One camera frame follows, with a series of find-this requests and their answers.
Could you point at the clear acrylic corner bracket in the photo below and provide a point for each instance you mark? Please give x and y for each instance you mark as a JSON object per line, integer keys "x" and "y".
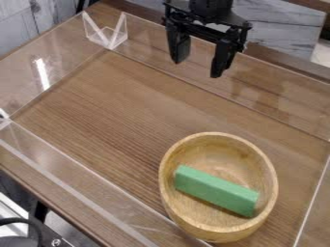
{"x": 107, "y": 37}

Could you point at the green rectangular block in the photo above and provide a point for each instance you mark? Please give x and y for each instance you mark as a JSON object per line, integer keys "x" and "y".
{"x": 215, "y": 190}

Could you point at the black device with bolt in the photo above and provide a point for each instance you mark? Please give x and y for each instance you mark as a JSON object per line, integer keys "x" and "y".
{"x": 52, "y": 239}

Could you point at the black table leg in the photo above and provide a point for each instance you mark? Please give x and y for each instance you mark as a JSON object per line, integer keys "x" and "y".
{"x": 40, "y": 212}

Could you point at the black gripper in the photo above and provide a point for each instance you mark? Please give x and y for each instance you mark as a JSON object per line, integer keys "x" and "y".
{"x": 208, "y": 20}

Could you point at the brown wooden bowl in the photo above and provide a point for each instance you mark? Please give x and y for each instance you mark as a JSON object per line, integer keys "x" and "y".
{"x": 231, "y": 158}

